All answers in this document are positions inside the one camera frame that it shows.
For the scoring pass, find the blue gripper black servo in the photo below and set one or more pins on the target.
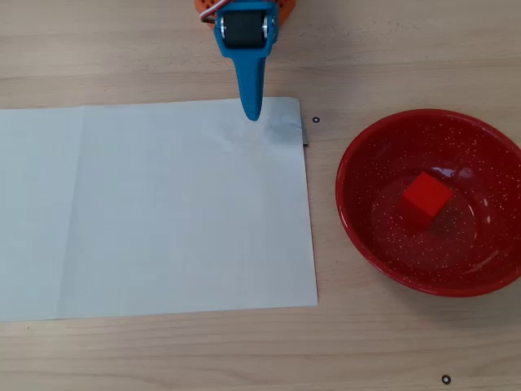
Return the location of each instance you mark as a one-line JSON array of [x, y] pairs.
[[245, 29]]

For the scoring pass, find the red cube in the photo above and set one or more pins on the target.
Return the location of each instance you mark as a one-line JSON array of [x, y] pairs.
[[427, 195]]

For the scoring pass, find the red speckled bowl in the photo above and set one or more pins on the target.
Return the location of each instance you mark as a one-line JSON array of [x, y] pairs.
[[407, 260]]

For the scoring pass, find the grey tape piece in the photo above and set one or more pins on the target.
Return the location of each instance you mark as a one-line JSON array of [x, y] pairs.
[[305, 138]]

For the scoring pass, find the white paper sheet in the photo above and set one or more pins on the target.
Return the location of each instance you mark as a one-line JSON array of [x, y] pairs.
[[163, 212]]

